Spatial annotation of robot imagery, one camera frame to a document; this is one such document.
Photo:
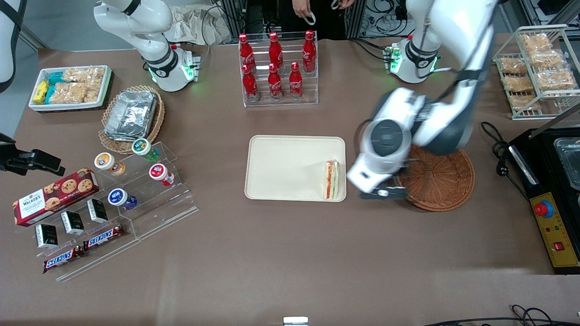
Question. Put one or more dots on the Snickers chocolate bar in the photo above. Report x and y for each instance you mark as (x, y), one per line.
(63, 258)
(104, 236)

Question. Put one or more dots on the red emergency stop button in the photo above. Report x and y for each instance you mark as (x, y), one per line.
(543, 209)

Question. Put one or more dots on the person right hand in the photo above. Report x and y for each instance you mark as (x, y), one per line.
(301, 8)

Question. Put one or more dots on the red small drink bottle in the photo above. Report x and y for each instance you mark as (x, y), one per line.
(159, 173)

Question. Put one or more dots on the brown round wicker basket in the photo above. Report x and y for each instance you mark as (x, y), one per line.
(439, 183)

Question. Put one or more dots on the yellow snack packet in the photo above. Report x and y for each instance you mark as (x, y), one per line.
(41, 91)

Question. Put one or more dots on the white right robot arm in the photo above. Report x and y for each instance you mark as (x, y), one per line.
(136, 18)

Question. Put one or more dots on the silver foil tray stack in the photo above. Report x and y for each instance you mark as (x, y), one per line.
(131, 115)

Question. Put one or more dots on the triangle sandwich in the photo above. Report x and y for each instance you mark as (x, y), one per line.
(331, 181)

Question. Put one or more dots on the person dark torso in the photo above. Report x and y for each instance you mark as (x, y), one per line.
(326, 22)

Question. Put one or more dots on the green small drink bottle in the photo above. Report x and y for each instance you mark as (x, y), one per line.
(144, 148)

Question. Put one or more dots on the person left hand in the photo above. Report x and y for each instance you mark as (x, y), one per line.
(346, 3)

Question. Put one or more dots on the red Coca-Cola bottle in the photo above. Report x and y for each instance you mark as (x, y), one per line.
(309, 47)
(275, 83)
(250, 85)
(295, 82)
(247, 50)
(275, 49)

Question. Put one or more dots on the clear acrylic stepped stand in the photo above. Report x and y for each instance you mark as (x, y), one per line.
(149, 213)

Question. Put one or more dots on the clear fried snack bag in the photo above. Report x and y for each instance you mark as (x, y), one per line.
(534, 41)
(518, 83)
(556, 79)
(547, 58)
(525, 103)
(513, 65)

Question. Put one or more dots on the clear rice cracker bag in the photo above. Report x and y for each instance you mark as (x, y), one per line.
(84, 74)
(68, 93)

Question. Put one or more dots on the yellow control panel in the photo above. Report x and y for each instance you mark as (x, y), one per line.
(559, 231)

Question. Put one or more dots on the purple small drink bottle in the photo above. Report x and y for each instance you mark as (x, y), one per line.
(120, 198)

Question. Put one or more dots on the teal snack packet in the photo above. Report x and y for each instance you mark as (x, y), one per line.
(56, 78)
(49, 94)

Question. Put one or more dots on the light wicker basket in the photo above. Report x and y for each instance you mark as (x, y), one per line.
(108, 142)

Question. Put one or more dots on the cream plastic tray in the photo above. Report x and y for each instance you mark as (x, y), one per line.
(285, 167)

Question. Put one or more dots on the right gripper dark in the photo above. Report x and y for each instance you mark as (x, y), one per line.
(12, 161)

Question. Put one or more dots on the black cooking appliance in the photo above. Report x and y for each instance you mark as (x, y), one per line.
(537, 158)

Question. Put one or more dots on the silver metal clamp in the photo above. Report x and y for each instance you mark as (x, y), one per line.
(295, 321)

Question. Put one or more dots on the red Walkers cookie box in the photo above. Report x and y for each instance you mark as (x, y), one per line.
(54, 197)

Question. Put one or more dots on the clear acrylic bottle rack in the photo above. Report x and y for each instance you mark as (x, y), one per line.
(281, 97)

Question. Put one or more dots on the crumpled beige paper bag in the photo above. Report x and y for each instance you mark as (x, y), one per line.
(195, 25)

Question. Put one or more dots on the orange small drink bottle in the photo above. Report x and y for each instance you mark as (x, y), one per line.
(108, 163)

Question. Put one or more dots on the white rectangular snack bin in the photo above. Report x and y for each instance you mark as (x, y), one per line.
(106, 86)

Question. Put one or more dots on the small black white box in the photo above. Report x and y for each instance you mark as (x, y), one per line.
(72, 222)
(46, 235)
(97, 210)

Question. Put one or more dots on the steel tray insert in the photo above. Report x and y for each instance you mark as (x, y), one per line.
(570, 163)

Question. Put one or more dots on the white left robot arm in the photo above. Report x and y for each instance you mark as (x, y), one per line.
(453, 27)

